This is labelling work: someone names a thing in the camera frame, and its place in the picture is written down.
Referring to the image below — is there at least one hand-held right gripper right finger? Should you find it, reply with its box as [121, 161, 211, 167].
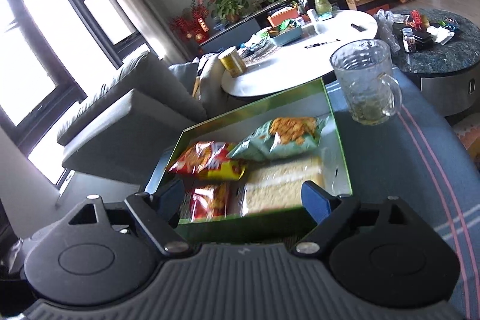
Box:
[292, 181, 434, 256]

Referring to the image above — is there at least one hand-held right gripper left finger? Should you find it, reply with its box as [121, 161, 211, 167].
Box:
[62, 178, 190, 255]

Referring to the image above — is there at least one red white-lettered snack packet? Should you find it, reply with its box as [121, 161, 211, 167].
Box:
[188, 182, 230, 222]

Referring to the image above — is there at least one clear sandwich bread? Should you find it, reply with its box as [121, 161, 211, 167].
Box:
[242, 154, 325, 217]

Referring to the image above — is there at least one red and yellow snack packet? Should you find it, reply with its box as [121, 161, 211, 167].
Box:
[166, 141, 248, 181]

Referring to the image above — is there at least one green cardboard box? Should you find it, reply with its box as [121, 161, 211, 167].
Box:
[144, 77, 353, 244]

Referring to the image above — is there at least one pale green snack packet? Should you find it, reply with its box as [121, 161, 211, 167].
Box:
[227, 116, 329, 162]

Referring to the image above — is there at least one blue striped tablecloth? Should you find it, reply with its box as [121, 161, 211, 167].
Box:
[285, 65, 480, 320]

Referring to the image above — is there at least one grey armchair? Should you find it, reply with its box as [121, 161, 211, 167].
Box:
[56, 50, 209, 186]

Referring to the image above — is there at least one pale cloth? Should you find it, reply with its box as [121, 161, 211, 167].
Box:
[193, 54, 226, 99]

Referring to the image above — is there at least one glass mug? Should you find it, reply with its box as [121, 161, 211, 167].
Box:
[329, 39, 403, 126]

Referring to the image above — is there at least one white round table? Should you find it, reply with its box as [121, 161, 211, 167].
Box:
[220, 10, 379, 97]

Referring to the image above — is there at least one yellow can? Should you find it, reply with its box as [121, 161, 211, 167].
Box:
[218, 46, 248, 78]

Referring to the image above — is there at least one black pen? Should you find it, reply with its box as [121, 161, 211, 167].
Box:
[304, 39, 341, 49]

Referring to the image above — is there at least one light blue tray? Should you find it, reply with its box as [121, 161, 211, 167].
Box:
[268, 25, 304, 46]

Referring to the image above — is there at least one red festive decoration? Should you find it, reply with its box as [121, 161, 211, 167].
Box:
[169, 0, 211, 44]

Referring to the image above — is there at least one small spice jar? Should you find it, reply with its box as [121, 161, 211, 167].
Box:
[402, 28, 418, 54]

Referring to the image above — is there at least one orange box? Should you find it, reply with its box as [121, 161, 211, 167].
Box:
[267, 7, 301, 27]

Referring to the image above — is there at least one crumpled plastic bag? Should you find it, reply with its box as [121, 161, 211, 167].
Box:
[373, 9, 400, 51]

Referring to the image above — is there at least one dark marble round table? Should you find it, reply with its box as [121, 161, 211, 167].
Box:
[386, 8, 480, 116]

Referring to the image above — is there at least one black framed window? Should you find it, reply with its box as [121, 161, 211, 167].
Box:
[0, 0, 89, 141]
[50, 0, 149, 67]

